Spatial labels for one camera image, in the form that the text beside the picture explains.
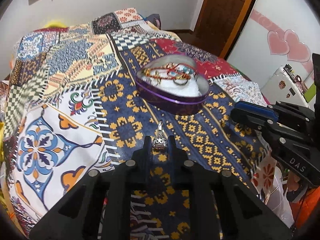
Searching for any yellow plush toy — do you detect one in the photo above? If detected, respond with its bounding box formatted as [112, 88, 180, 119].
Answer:
[44, 21, 67, 29]

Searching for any white suitcase with stickers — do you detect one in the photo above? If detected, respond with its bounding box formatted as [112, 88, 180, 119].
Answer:
[261, 64, 315, 110]

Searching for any dark bag behind bed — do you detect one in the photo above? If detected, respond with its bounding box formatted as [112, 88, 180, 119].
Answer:
[146, 14, 162, 29]

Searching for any red string beaded bracelet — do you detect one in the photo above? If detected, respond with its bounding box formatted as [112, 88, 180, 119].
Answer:
[162, 62, 201, 81]

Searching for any purple heart-shaped tin box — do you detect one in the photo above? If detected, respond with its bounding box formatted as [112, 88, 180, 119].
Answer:
[135, 54, 210, 115]

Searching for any dark wooden door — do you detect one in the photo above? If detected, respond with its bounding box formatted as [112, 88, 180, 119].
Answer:
[194, 0, 255, 59]

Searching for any colourful patchwork bed cover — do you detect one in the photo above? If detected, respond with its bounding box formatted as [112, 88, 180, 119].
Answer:
[1, 8, 276, 236]

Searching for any silver gold pendant charm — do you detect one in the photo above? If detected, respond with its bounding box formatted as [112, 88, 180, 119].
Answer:
[152, 120, 168, 151]

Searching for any red gold braided bracelet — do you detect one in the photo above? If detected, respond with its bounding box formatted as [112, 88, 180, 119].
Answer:
[143, 65, 193, 82]

